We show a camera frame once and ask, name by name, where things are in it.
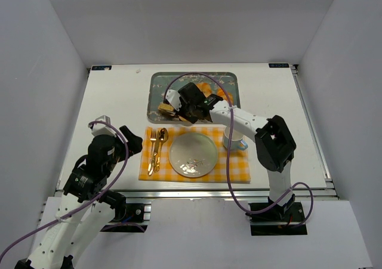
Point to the gold fork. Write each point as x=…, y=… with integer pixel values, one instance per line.
x=153, y=139

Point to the light blue mug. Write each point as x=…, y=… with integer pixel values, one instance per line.
x=237, y=140

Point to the blue floral serving tray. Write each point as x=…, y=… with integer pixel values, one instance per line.
x=160, y=81

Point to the gold spoon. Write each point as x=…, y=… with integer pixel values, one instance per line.
x=161, y=143

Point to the brown bread slice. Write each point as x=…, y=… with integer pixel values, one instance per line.
x=166, y=110

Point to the aluminium table edge rail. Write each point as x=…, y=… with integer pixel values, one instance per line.
x=320, y=193

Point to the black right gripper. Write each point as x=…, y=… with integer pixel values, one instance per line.
x=185, y=111

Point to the blue left corner label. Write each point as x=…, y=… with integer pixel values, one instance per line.
x=100, y=68

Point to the striped orange croissant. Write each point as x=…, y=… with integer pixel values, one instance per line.
x=221, y=94

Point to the gold knife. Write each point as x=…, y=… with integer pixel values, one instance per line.
x=156, y=151

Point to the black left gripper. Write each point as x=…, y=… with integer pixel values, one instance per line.
x=124, y=142

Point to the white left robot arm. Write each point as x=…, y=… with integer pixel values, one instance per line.
x=87, y=203

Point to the yellow checkered cloth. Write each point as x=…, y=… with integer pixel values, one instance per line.
x=238, y=160

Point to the white ceramic plate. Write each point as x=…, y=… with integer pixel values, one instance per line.
x=193, y=155

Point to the blue right corner label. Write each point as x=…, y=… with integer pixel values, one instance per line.
x=278, y=65

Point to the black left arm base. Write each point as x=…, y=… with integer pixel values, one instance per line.
x=128, y=217

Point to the blue corner label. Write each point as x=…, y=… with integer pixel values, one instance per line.
x=278, y=65
x=100, y=68

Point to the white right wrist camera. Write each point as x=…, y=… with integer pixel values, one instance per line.
x=173, y=99

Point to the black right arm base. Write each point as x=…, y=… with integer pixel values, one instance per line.
x=272, y=223

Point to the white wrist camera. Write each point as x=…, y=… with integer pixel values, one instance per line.
x=173, y=99
x=101, y=128

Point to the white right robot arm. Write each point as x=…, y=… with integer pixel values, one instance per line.
x=274, y=143

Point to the twisted knot bread roll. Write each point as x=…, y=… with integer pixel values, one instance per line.
x=205, y=88

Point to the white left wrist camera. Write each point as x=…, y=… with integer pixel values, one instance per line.
x=101, y=128

